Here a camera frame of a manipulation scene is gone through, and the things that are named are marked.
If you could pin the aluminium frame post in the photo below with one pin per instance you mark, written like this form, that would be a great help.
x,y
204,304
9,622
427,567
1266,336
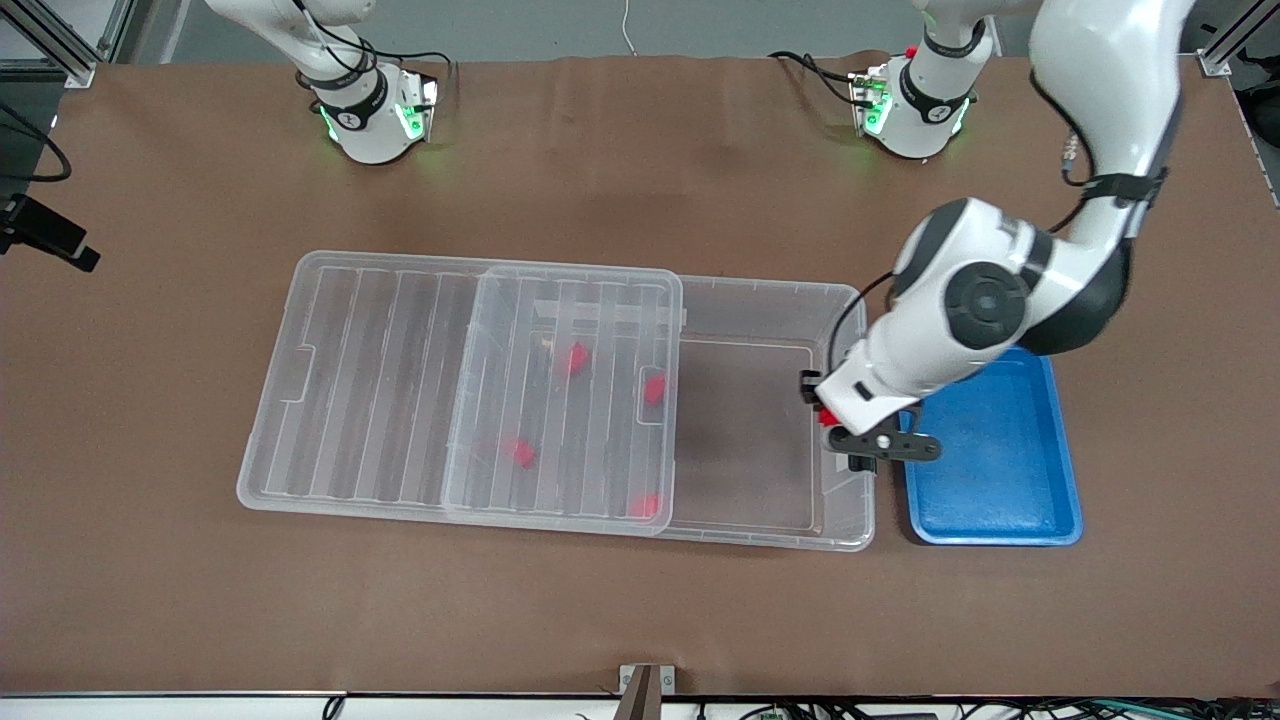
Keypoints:
x,y
60,55
1218,62

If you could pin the clear plastic storage box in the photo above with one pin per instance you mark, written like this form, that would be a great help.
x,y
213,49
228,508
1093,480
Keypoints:
x,y
750,430

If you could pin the red block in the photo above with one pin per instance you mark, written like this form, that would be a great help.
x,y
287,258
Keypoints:
x,y
576,358
655,389
649,505
521,453
827,415

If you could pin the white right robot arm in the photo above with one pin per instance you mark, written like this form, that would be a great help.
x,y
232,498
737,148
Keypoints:
x,y
370,130

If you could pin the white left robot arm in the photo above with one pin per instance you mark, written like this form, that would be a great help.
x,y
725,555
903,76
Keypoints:
x,y
1100,80

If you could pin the blue plastic tray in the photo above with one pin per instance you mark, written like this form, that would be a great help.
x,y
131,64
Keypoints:
x,y
1000,490

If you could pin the clear plastic box lid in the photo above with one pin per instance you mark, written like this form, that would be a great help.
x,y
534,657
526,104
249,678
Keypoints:
x,y
350,400

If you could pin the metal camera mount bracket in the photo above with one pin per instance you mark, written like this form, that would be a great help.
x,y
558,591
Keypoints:
x,y
645,695

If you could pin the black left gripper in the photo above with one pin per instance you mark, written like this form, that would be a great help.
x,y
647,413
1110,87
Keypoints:
x,y
808,386

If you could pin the brown table cover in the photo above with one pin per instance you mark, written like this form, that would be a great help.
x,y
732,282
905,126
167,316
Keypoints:
x,y
200,600

